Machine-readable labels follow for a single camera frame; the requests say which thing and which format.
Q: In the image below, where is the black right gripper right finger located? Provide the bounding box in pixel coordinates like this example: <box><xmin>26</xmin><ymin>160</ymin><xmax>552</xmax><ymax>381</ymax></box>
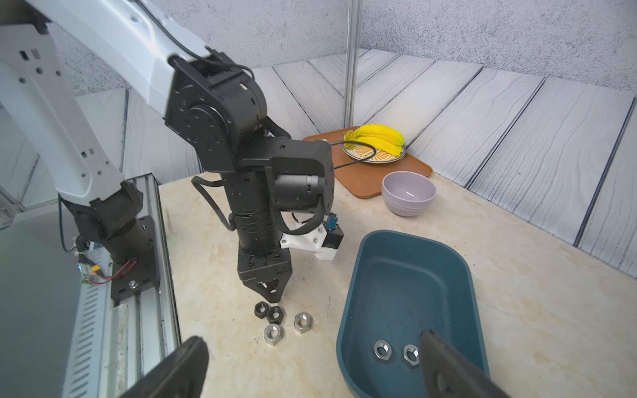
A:
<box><xmin>419</xmin><ymin>330</ymin><xmax>509</xmax><ymax>398</ymax></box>

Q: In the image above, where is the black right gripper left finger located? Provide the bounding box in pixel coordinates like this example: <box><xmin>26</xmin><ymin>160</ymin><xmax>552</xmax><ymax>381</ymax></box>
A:
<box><xmin>122</xmin><ymin>336</ymin><xmax>209</xmax><ymax>397</ymax></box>

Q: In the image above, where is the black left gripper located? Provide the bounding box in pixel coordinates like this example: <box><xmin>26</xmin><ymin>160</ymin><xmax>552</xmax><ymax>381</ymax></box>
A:
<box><xmin>237</xmin><ymin>247</ymin><xmax>293</xmax><ymax>303</ymax></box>

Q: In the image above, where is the black hex nut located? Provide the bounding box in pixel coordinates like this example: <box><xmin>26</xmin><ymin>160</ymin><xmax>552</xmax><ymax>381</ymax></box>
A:
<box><xmin>266</xmin><ymin>306</ymin><xmax>285</xmax><ymax>324</ymax></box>
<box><xmin>254</xmin><ymin>301</ymin><xmax>270</xmax><ymax>319</ymax></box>

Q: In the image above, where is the silver hex nut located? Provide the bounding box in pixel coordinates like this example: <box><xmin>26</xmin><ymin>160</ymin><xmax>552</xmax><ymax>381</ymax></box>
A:
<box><xmin>373</xmin><ymin>339</ymin><xmax>392</xmax><ymax>363</ymax></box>
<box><xmin>294</xmin><ymin>312</ymin><xmax>314</xmax><ymax>333</ymax></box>
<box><xmin>402</xmin><ymin>344</ymin><xmax>420</xmax><ymax>368</ymax></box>
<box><xmin>264</xmin><ymin>323</ymin><xmax>284</xmax><ymax>346</ymax></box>

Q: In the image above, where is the teal plastic storage box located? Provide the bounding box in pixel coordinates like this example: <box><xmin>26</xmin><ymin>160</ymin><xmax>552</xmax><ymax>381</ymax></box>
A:
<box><xmin>336</xmin><ymin>230</ymin><xmax>489</xmax><ymax>397</ymax></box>

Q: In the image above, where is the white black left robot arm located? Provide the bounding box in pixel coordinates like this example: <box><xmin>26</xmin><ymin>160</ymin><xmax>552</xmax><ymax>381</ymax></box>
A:
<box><xmin>1</xmin><ymin>1</ymin><xmax>340</xmax><ymax>303</ymax></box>

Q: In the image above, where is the brown rectangular mat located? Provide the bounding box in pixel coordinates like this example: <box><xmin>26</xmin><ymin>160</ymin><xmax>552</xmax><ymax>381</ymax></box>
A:
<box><xmin>303</xmin><ymin>129</ymin><xmax>433</xmax><ymax>199</ymax></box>

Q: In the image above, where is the patterned round plate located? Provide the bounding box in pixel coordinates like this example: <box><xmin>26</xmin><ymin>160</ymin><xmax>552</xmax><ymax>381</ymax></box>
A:
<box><xmin>341</xmin><ymin>144</ymin><xmax>406</xmax><ymax>164</ymax></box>

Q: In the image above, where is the lilac plastic bowl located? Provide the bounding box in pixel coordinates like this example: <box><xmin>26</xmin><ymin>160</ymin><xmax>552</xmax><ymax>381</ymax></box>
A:
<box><xmin>382</xmin><ymin>171</ymin><xmax>437</xmax><ymax>217</ymax></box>

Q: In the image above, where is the yellow banana bunch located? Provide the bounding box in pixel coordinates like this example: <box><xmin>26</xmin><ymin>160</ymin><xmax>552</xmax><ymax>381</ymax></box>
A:
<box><xmin>343</xmin><ymin>124</ymin><xmax>406</xmax><ymax>157</ymax></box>

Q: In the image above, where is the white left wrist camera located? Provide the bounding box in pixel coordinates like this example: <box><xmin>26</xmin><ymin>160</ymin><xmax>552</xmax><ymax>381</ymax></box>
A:
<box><xmin>280</xmin><ymin>213</ymin><xmax>344</xmax><ymax>261</ymax></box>

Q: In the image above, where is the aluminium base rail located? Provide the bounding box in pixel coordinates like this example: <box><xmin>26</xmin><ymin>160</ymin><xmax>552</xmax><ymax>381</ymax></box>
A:
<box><xmin>62</xmin><ymin>174</ymin><xmax>181</xmax><ymax>397</ymax></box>

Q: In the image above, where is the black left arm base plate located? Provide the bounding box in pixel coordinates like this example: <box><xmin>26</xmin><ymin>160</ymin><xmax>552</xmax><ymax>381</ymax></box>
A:
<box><xmin>110</xmin><ymin>216</ymin><xmax>160</xmax><ymax>306</ymax></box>

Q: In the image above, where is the left aluminium frame post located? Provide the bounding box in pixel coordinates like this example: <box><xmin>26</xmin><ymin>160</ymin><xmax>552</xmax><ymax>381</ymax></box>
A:
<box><xmin>343</xmin><ymin>0</ymin><xmax>363</xmax><ymax>128</ymax></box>

